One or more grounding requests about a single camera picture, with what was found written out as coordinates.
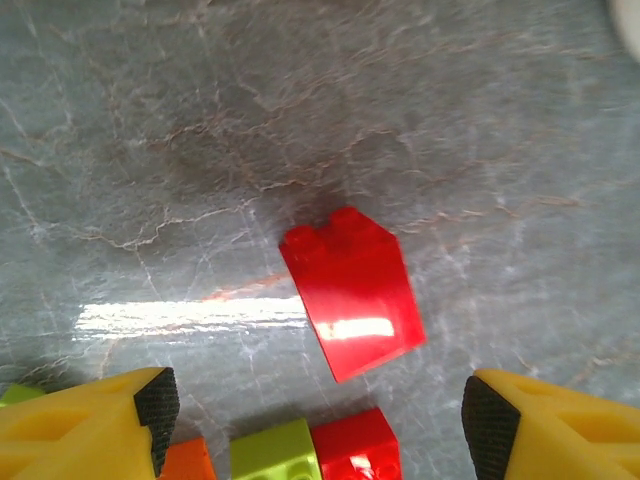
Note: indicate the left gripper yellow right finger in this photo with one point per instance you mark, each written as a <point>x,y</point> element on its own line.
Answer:
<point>565,440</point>

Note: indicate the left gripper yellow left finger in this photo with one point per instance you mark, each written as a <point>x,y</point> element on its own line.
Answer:
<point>75,435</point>

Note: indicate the long green lego brick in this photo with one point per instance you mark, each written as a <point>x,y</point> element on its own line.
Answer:
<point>17,395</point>

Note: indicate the small orange sloped lego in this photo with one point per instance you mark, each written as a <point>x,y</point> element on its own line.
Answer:
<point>187,460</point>

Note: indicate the small green lego brick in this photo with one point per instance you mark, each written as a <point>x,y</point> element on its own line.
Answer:
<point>270,450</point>

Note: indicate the red sloped lego brick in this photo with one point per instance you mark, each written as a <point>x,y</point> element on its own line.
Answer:
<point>350,300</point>

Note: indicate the white plastic container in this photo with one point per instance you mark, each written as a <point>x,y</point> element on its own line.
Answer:
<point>630,25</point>

